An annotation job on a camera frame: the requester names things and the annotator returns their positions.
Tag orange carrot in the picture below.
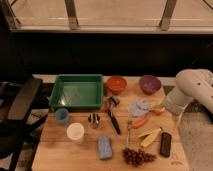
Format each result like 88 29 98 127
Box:
132 115 150 129

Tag blue sponge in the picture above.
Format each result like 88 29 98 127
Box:
97 136 113 160

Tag purple bowl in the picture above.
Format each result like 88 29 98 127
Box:
139 75 161 95

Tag red yellow apple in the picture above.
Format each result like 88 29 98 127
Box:
151 107 165 115

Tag bunch of red grapes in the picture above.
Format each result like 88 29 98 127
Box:
122 148 156 167

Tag small glass jar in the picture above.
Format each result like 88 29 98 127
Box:
88 113 100 129

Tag small blue cup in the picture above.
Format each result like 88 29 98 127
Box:
55 108 69 124

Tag silver fork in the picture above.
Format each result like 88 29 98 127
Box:
125 120 132 148

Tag green plastic tray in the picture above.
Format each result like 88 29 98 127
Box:
49 74 104 110

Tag black office chair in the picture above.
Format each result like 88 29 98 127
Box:
0 78 47 171

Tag white cup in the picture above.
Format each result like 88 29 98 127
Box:
66 123 85 144

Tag black rectangular block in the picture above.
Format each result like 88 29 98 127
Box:
160 132 172 157

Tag orange bowl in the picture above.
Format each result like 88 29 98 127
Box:
106 75 127 94

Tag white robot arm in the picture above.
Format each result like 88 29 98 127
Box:
162 69 213 115

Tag light blue cloth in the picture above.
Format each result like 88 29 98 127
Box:
128 100 150 117

